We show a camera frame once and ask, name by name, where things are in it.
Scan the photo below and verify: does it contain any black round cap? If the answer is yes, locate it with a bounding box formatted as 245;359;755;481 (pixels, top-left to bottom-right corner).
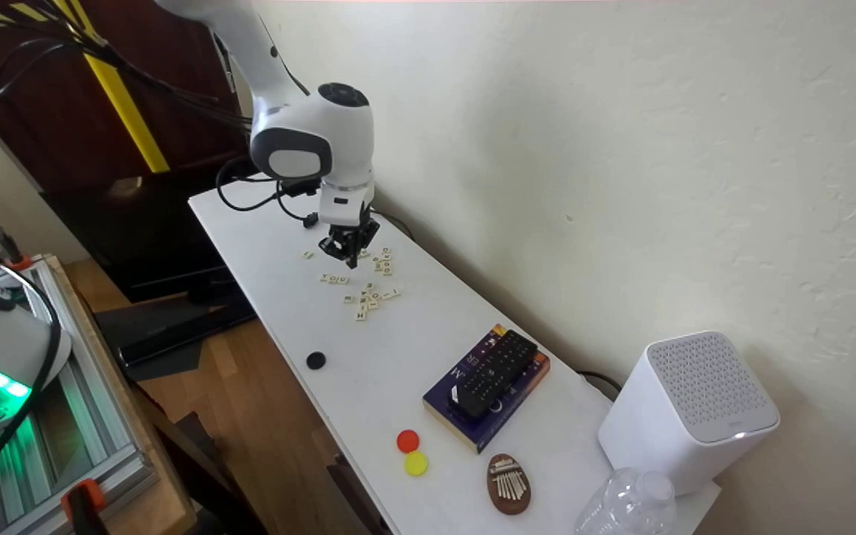
307;352;328;372

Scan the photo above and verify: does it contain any brown oval object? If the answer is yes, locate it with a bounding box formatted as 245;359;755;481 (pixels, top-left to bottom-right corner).
489;451;533;515

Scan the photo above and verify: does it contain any yellow round disc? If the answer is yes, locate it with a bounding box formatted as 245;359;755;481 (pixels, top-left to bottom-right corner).
405;451;431;479

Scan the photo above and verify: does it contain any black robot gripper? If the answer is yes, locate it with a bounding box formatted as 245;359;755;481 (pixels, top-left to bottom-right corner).
319;185;380;267

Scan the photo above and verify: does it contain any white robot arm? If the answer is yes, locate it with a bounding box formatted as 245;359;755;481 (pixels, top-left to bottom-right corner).
154;0;377;264

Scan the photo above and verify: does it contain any orange round disc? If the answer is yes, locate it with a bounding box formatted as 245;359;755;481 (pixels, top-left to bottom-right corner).
395;429;420;456

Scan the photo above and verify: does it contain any dark blue book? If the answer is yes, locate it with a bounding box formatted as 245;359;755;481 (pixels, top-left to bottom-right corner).
423;325;549;451

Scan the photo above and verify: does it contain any dark wooden cabinet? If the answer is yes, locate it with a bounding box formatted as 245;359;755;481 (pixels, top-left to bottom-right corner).
0;0;245;300

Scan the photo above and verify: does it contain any white speaker box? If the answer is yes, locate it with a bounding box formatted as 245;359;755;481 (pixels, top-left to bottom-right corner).
597;332;781;497

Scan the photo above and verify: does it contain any clear plastic bottle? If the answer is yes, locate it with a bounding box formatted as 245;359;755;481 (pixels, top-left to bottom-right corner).
575;469;674;535

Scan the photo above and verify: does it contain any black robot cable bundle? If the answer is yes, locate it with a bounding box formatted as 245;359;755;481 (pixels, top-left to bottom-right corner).
211;157;321;233

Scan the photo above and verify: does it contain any black remote control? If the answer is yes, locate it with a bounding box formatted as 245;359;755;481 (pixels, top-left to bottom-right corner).
454;331;535;419

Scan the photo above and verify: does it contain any cluster of cream letter tiles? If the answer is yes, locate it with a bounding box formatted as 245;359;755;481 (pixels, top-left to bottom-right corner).
319;246;401;325

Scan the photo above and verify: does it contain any yellow diagonal tape strip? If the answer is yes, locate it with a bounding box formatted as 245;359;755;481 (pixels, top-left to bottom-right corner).
83;47;171;173

